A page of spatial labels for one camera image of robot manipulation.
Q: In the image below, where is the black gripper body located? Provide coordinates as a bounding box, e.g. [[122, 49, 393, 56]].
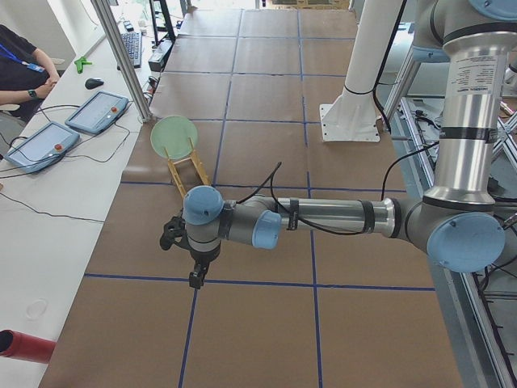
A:
[[190, 243, 221, 265]]

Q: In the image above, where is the light green ceramic plate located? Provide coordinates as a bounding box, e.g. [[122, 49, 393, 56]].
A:
[[150, 116, 198, 160]]

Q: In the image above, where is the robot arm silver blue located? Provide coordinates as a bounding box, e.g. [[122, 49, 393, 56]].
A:
[[179, 1, 516, 289]]

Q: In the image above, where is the wooden dish rack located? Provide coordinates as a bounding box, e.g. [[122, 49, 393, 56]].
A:
[[163, 137, 212, 199]]

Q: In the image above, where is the white side desk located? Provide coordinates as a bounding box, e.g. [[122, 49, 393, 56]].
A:
[[0, 23, 158, 381]]

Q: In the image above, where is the far teach pendant tablet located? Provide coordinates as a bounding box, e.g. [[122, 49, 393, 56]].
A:
[[65, 91, 129, 135]]

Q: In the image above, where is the teach pendant tablet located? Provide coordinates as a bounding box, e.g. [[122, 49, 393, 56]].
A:
[[4, 121, 80, 174], [65, 91, 129, 135]]

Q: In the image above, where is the near teach pendant tablet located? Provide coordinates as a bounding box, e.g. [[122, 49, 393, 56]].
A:
[[4, 121, 80, 174]]

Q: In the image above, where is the red cylinder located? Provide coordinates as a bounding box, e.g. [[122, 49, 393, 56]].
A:
[[1, 330, 56, 364]]

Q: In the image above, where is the black power box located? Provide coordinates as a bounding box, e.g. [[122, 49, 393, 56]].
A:
[[148, 40, 173, 72]]

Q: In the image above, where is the black computer mouse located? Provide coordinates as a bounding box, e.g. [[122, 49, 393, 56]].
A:
[[84, 78, 104, 90]]

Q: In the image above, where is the black keyboard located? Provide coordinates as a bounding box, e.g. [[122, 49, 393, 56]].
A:
[[120, 32, 142, 68]]

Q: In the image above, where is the green plastic tool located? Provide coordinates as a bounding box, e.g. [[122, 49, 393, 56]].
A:
[[74, 57, 92, 74]]

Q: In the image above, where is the seated person black shirt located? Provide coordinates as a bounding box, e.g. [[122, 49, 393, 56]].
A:
[[1, 25, 61, 122]]

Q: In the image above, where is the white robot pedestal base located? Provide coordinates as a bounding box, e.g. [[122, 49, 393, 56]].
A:
[[320, 0, 406, 142]]

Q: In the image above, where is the aluminium frame post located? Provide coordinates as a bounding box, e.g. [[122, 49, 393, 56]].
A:
[[90, 0, 153, 123]]

